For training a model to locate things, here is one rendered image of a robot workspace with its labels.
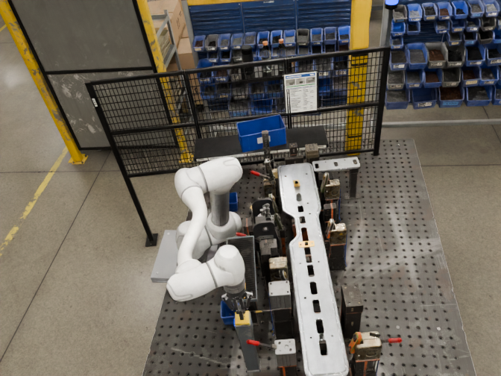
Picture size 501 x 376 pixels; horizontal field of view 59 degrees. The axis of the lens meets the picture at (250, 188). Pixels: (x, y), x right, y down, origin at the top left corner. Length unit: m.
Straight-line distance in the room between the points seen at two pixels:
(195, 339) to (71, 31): 2.83
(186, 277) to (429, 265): 1.57
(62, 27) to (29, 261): 2.02
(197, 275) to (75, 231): 2.81
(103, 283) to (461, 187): 3.15
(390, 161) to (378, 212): 0.53
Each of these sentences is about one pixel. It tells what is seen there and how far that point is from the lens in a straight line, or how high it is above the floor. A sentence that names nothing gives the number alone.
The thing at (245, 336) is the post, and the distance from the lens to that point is 2.04.
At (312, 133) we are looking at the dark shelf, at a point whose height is 1.03.
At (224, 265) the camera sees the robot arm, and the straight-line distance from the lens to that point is 1.60.
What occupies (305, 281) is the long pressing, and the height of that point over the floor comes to 1.00.
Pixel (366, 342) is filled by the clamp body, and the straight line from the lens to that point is 2.02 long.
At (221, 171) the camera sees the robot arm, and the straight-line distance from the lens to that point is 2.04.
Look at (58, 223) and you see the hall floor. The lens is 4.50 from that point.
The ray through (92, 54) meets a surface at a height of 1.21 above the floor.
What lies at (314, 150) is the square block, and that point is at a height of 1.06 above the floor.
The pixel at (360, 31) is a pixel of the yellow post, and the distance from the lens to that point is 2.88.
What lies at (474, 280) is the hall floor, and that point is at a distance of 3.65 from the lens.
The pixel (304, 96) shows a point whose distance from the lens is 2.98.
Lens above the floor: 2.84
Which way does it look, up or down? 43 degrees down
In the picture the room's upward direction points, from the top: 9 degrees counter-clockwise
